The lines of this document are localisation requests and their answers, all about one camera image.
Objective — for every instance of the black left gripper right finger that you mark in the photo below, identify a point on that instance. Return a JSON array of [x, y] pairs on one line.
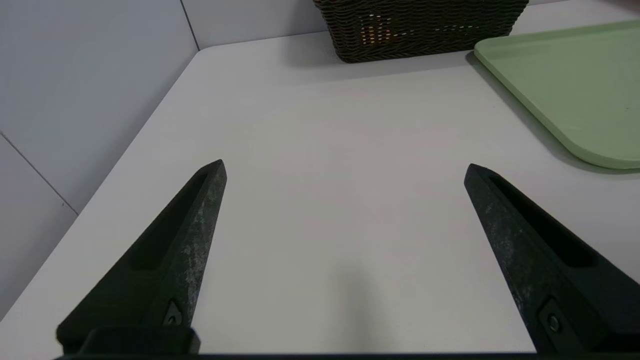
[[555, 280]]

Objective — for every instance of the light green plastic tray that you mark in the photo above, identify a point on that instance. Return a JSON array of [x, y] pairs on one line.
[[575, 85]]

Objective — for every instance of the dark brown wicker basket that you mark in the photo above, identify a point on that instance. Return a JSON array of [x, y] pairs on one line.
[[420, 30]]

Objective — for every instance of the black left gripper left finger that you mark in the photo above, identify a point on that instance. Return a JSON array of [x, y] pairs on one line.
[[170, 280]]

